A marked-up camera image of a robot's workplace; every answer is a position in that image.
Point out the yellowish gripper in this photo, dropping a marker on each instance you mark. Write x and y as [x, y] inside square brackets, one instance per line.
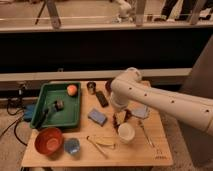
[120, 117]

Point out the blue sponge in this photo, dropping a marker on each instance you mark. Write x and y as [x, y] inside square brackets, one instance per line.
[97, 117]

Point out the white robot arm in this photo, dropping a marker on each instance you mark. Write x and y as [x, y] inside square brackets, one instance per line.
[192, 110]

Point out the dark red grape bunch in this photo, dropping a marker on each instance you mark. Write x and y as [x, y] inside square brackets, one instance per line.
[128, 116]

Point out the white paper cup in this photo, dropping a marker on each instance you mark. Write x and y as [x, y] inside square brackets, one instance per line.
[126, 133]

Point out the grey folded cloth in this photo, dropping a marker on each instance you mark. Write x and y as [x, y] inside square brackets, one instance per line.
[141, 112]

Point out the black rectangular remote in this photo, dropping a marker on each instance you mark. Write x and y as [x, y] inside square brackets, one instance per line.
[102, 99]

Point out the purple bowl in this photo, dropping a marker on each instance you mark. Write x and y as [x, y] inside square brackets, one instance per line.
[108, 86]

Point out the wooden tongs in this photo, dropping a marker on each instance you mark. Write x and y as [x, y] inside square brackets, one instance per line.
[97, 146]

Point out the orange peach fruit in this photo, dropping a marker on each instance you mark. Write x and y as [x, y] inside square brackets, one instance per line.
[72, 90]

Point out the blue glass cup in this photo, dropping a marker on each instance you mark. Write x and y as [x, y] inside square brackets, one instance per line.
[72, 146]

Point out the small round metal object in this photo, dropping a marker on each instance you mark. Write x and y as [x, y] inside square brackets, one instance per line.
[59, 104]

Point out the green plastic tray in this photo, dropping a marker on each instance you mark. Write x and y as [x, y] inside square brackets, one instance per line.
[69, 116]

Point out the red bowl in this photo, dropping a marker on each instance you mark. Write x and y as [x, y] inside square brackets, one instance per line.
[48, 141]

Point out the blue box beside table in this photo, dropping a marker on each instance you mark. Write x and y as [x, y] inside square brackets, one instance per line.
[28, 113]

